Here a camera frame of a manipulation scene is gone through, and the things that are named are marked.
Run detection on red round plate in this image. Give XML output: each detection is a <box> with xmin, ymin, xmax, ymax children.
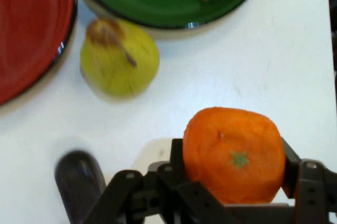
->
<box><xmin>0</xmin><ymin>0</ymin><xmax>78</xmax><ymax>107</ymax></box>

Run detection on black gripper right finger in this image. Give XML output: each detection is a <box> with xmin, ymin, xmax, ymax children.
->
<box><xmin>280</xmin><ymin>137</ymin><xmax>337</xmax><ymax>224</ymax></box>

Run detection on yellow-green toy pear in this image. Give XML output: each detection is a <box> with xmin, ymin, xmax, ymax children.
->
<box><xmin>80</xmin><ymin>18</ymin><xmax>161</xmax><ymax>97</ymax></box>

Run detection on purple toy eggplant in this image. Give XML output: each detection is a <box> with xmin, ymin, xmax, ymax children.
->
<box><xmin>54</xmin><ymin>150</ymin><xmax>107</xmax><ymax>222</ymax></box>

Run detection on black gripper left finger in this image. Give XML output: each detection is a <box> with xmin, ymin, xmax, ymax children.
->
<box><xmin>83</xmin><ymin>138</ymin><xmax>230</xmax><ymax>224</ymax></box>

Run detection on orange toy tangerine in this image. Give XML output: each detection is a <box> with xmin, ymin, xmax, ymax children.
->
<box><xmin>182</xmin><ymin>106</ymin><xmax>287</xmax><ymax>205</ymax></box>

